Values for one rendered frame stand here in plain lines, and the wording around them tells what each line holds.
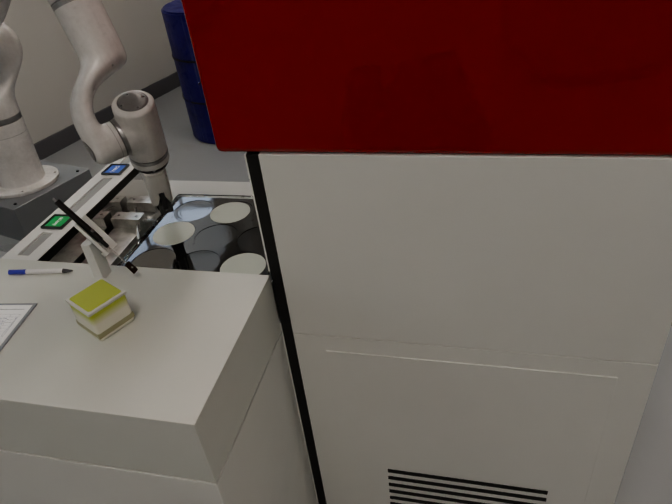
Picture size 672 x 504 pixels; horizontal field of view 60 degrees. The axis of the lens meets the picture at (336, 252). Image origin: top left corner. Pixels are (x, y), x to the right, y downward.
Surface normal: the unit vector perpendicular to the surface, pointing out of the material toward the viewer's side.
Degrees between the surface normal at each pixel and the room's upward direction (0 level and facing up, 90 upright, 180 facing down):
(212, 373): 0
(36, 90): 90
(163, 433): 90
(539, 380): 90
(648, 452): 0
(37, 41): 90
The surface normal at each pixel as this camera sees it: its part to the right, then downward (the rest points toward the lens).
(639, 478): -0.10, -0.81
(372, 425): -0.22, 0.58
